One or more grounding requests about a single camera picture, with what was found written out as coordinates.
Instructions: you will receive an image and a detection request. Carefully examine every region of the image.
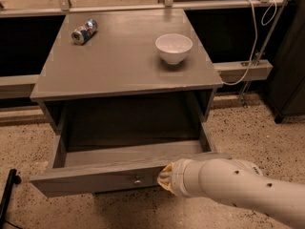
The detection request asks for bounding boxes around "silver drawer knob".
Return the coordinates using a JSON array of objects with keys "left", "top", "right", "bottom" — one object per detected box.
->
[{"left": 133, "top": 176, "right": 142, "bottom": 186}]

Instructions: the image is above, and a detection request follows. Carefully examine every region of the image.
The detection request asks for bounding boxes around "white ceramic bowl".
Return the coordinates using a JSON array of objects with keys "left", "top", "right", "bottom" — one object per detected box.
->
[{"left": 155, "top": 33, "right": 193, "bottom": 65}]

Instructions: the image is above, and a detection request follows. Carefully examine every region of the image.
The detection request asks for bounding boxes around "black stand leg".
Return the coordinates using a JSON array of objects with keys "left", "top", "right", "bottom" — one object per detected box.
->
[{"left": 0, "top": 169, "right": 21, "bottom": 229}]

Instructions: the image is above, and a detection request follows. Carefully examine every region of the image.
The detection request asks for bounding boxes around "grey top drawer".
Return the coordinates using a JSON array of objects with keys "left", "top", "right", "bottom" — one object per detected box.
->
[{"left": 30, "top": 124, "right": 231, "bottom": 198}]

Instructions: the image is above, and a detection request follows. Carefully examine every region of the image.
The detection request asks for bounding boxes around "crushed blue soda can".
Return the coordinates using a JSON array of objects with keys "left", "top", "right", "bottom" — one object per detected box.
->
[{"left": 71, "top": 18, "right": 97, "bottom": 45}]

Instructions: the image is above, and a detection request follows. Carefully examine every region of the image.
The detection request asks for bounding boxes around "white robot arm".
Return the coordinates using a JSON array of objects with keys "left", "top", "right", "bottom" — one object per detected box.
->
[{"left": 157, "top": 158, "right": 305, "bottom": 229}]

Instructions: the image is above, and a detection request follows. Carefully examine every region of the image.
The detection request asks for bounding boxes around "dark cabinet on right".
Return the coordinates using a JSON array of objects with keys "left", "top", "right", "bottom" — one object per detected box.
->
[{"left": 266, "top": 0, "right": 305, "bottom": 123}]

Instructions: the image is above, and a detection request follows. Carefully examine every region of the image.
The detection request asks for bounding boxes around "metal railing frame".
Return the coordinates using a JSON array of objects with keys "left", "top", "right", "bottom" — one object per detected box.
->
[{"left": 0, "top": 0, "right": 295, "bottom": 108}]

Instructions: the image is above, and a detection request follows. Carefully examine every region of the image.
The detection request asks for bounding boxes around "grey wooden cabinet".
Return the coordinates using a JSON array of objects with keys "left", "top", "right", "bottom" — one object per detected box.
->
[{"left": 30, "top": 8, "right": 224, "bottom": 135}]

